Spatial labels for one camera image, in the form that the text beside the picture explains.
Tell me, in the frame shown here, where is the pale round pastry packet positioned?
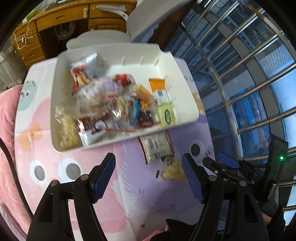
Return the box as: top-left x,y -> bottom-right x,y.
161,156 -> 186,181

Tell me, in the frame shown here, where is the large clear bread packet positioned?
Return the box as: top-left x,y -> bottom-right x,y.
77,79 -> 126,118

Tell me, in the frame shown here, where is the white charger cable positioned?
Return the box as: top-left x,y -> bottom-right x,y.
13,21 -> 33,50

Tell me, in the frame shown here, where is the steel window railing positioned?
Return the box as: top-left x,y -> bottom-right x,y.
162,0 -> 296,216

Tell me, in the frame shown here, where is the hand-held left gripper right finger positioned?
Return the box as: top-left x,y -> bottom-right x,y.
181,153 -> 270,241

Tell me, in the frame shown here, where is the orange white snack bar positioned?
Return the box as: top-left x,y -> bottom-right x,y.
149,79 -> 174,105

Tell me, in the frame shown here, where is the wooden desk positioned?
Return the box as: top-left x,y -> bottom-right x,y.
11,0 -> 137,67

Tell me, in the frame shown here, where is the white plastic storage bin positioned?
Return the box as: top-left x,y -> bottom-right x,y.
50,43 -> 200,153

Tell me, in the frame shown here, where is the yellow sponge cake packet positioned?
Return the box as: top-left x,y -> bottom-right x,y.
54,107 -> 82,149

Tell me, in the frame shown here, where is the red brown snack packet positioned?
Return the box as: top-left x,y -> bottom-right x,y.
70,66 -> 93,95

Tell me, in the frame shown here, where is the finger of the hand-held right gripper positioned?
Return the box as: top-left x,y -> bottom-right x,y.
217,152 -> 255,183
202,156 -> 234,183

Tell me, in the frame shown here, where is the grey office chair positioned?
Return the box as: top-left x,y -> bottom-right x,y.
67,0 -> 171,50

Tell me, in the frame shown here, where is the small red snack packet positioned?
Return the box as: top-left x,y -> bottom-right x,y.
114,74 -> 134,87

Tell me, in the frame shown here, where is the green snack packet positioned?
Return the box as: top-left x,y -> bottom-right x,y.
157,102 -> 177,127

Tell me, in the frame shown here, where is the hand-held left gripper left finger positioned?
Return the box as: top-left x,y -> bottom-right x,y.
26,152 -> 116,241

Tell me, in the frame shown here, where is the red-edged clear snack packet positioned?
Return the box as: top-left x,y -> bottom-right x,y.
139,131 -> 175,164

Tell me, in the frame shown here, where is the pink blanket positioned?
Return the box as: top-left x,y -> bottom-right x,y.
0,83 -> 34,234

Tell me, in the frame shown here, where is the blue silver snack packet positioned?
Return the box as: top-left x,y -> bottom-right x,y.
129,97 -> 142,127

